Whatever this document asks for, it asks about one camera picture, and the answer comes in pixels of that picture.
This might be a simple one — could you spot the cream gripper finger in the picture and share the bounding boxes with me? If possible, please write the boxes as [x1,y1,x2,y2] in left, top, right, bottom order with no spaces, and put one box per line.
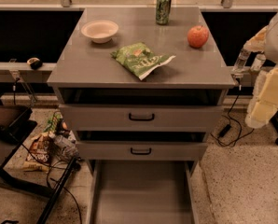
[245,64,278,129]
[243,26,267,52]

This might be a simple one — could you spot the red apple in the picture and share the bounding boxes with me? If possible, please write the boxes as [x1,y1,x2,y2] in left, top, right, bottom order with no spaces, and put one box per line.
[188,25,209,49]

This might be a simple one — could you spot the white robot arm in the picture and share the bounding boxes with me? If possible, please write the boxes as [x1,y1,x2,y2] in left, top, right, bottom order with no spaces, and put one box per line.
[243,12,278,129]

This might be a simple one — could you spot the grey drawer cabinet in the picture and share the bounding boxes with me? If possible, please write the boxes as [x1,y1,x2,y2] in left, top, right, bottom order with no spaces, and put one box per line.
[48,7,234,166]

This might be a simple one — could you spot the bottom grey open drawer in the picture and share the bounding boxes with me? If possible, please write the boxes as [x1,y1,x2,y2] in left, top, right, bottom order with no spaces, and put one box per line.
[86,161,200,224]

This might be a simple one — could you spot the middle grey drawer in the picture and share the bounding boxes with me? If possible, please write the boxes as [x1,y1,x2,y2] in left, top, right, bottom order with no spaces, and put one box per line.
[76,141,207,161]

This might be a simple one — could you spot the top grey drawer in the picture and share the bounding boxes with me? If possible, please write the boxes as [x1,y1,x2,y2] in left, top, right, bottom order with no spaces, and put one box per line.
[60,105,223,133]

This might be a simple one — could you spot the clear water bottle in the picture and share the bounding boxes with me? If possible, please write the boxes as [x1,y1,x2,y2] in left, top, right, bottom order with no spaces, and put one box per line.
[231,49,251,78]

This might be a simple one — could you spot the green soda can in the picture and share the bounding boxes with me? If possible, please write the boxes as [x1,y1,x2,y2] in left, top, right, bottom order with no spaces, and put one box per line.
[156,0,172,25]

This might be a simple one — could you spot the green chip bag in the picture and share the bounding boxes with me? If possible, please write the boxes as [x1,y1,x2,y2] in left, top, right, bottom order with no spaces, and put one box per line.
[111,42,175,80]

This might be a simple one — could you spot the white bowl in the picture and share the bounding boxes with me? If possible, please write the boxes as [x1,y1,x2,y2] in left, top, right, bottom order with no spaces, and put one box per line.
[81,21,118,44]

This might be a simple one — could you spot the plastic bottle on floor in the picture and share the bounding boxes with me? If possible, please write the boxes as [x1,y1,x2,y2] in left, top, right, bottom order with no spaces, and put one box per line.
[49,132,79,160]

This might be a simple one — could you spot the green bag on floor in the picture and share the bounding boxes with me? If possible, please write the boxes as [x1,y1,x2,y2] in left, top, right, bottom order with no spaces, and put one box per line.
[45,111,63,133]

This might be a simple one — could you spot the black yellow tape measure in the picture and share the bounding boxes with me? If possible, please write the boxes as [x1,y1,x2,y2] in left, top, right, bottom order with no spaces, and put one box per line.
[27,57,43,70]

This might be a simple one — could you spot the brown snack bag on floor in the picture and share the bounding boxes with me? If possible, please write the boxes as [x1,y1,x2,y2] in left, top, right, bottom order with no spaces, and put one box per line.
[22,133,51,172]

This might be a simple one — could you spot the black power cable adapter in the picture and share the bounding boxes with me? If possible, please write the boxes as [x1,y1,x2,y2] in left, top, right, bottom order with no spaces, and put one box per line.
[210,88,254,147]

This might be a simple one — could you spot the black cart frame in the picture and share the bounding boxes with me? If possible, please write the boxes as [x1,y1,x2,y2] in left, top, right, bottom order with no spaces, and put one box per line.
[0,109,76,224]

